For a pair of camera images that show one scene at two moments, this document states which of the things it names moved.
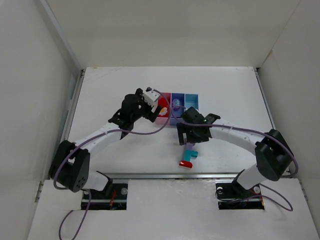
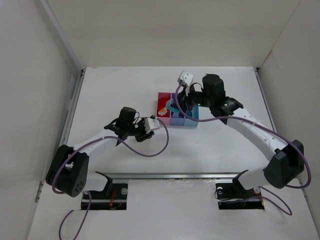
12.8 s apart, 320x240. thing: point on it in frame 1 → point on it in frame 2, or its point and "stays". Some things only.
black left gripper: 152,114 → 143,136
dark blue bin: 175,115 stays
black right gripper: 184,136 → 184,102
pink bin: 164,101 stays
